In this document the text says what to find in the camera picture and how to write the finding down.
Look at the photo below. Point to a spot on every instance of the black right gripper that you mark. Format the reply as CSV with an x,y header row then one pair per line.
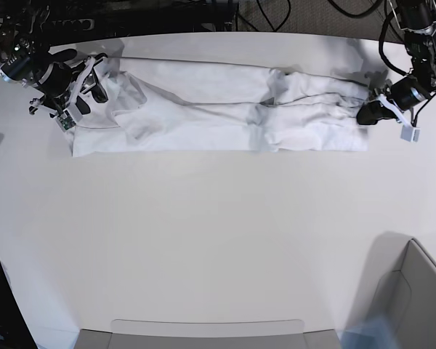
x,y
54,84

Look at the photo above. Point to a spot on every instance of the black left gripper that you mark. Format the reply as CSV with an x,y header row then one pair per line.
x,y
404,95

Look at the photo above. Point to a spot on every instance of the white T-shirt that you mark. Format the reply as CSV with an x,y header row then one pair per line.
x,y
171,105

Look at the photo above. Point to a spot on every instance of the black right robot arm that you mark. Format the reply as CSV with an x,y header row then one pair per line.
x,y
25,46

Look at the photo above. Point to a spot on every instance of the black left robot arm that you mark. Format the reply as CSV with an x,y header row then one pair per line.
x,y
417,21

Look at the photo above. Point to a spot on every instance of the grey cardboard box right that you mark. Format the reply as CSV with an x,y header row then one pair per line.
x,y
403,312

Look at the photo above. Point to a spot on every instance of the blue blurry object bottom right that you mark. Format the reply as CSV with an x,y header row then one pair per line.
x,y
370,332

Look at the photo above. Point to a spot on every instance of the grey tray bottom edge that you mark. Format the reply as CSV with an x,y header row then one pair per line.
x,y
260,334

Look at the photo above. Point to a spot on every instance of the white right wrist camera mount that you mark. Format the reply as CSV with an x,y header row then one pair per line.
x,y
84,81

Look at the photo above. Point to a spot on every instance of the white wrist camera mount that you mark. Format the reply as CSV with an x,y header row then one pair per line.
x,y
385,107
84,81

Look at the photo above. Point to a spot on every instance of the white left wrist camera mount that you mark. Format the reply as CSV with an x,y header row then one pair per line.
x,y
385,107

